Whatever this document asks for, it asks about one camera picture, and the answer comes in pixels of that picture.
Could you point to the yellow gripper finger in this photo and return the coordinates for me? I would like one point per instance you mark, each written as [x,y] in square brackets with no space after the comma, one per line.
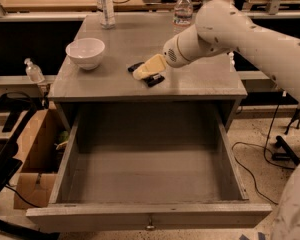
[152,66]

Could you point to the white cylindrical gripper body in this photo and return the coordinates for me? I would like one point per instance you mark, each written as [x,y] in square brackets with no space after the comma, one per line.
[172,55]

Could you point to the dark blue rxbar wrapper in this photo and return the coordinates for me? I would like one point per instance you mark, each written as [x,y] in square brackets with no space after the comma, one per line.
[149,81]

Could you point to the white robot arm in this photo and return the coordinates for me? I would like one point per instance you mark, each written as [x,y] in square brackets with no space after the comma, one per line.
[218,28]

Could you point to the open grey top drawer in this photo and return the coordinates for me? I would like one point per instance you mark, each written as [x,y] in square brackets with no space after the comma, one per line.
[128,163]

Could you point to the metal drawer knob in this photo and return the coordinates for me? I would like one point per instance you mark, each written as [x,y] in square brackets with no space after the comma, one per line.
[150,226]

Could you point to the grey wooden cabinet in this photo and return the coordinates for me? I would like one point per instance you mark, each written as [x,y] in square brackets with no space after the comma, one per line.
[136,38]

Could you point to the clear water bottle right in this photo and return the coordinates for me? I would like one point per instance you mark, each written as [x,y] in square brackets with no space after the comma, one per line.
[182,15]

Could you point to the clear water bottle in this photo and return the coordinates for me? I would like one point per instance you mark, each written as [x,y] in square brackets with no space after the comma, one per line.
[107,16]
[182,15]

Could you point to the right hand sanitizer pump bottle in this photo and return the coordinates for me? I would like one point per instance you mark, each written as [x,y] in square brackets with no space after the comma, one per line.
[232,60]

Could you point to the hand sanitizer pump bottle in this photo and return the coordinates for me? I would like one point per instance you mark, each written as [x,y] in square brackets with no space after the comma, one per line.
[33,71]
[232,60]

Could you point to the white ceramic bowl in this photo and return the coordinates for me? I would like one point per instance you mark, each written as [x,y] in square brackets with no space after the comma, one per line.
[86,53]

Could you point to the clear water bottle left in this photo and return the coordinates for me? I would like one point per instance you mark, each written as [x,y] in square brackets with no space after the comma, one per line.
[107,16]

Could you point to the left hand sanitizer pump bottle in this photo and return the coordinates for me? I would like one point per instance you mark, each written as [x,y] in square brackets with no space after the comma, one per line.
[33,71]

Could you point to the black equipment at left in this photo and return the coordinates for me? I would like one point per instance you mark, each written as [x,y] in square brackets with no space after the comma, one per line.
[9,147]

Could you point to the brown cardboard box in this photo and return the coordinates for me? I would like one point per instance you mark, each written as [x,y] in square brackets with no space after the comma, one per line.
[37,151]

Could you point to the black stand leg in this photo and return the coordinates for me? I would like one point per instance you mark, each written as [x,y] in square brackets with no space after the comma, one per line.
[287,155]

